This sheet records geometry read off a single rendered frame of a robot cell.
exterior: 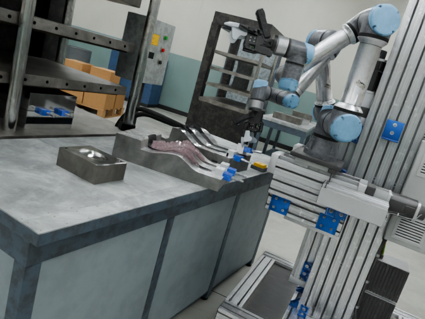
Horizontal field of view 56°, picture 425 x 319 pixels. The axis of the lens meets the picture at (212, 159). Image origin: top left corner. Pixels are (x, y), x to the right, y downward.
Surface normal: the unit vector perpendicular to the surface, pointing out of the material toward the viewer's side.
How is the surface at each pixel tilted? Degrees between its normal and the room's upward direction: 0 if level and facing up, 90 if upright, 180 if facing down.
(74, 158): 90
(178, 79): 90
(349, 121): 98
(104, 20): 90
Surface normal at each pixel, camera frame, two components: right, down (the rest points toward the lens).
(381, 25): 0.07, 0.11
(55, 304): 0.83, 0.34
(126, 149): -0.22, 0.17
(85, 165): -0.49, 0.07
